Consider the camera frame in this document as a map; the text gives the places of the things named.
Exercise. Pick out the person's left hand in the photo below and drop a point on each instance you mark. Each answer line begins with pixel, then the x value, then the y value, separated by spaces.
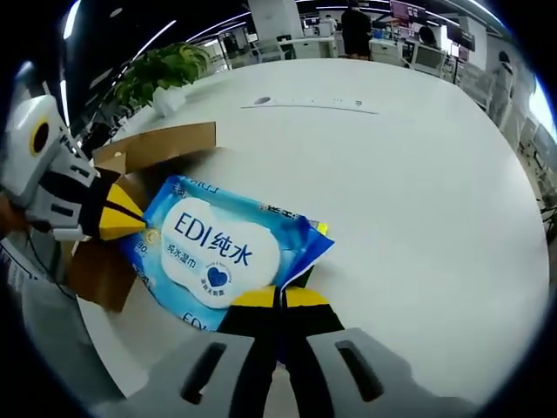
pixel 9 215

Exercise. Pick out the white office chair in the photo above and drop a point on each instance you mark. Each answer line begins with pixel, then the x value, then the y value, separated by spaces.
pixel 428 61

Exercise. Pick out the green potted plant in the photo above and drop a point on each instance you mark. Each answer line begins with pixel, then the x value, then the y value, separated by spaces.
pixel 165 65

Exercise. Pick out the white table power strip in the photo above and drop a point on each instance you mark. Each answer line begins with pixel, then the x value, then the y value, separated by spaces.
pixel 313 102

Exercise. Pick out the brown cardboard shoe box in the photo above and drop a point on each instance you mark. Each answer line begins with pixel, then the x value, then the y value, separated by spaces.
pixel 165 143

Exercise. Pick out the blue wet wipes pack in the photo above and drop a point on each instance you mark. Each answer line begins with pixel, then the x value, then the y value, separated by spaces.
pixel 209 244

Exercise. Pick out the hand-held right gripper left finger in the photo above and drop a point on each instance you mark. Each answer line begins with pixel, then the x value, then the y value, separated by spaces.
pixel 257 339

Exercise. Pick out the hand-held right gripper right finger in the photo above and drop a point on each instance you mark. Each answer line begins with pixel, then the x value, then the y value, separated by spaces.
pixel 313 344

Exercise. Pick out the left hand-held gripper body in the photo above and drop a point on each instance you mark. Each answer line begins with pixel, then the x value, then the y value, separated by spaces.
pixel 30 148

